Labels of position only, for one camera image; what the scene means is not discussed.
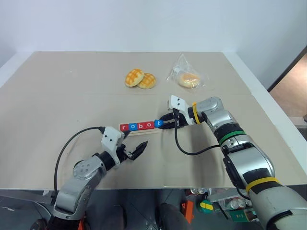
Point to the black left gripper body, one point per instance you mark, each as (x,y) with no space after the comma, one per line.
(123,152)

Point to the blue letter t block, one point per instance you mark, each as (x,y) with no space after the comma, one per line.
(158,123)

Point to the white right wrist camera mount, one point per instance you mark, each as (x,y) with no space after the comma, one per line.
(178,103)

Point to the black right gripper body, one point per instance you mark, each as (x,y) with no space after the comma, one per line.
(181,121)

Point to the yellow and green object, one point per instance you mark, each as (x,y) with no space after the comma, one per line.
(206,206)

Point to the golden crosshatched bun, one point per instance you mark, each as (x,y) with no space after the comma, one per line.
(148,81)
(133,77)

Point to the red letter b block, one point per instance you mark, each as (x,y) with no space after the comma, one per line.
(141,126)

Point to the blue letter o block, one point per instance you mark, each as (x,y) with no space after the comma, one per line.
(132,126)

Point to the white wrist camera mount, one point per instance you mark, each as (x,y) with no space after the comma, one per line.
(110,139)
(178,103)

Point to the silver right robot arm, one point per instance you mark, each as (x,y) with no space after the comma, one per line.
(251,163)

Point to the grey metal table frame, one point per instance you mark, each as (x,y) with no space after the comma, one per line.
(24,197)

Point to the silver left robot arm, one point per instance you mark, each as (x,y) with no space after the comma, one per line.
(79,179)

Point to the brown wooden door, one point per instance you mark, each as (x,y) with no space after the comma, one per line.
(290,95)

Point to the red letter o block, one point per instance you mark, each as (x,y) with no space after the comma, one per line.
(149,125)

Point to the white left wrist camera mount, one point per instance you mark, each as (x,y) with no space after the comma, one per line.
(110,139)

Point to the orange plastic object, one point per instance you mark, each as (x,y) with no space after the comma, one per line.
(189,210)

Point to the round bun in bag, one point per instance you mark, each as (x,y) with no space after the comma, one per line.
(189,80)

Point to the green carton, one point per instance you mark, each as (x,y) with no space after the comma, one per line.
(242,215)

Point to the bun in plastic bag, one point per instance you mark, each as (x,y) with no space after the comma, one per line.
(182,64)

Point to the clear box of cans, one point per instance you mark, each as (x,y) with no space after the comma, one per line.
(236,202)

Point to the red letter r block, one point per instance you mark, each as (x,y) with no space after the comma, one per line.
(123,127)

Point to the row of letter tiles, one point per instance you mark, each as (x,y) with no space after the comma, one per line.
(141,132)

